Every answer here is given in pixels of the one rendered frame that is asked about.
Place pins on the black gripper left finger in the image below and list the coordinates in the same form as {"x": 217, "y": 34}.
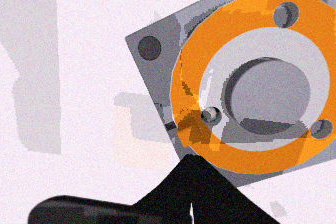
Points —
{"x": 168, "y": 203}

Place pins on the orange round plate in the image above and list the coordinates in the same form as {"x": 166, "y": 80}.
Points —
{"x": 234, "y": 34}

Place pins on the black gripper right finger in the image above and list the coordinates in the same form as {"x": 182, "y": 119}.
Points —
{"x": 216, "y": 200}

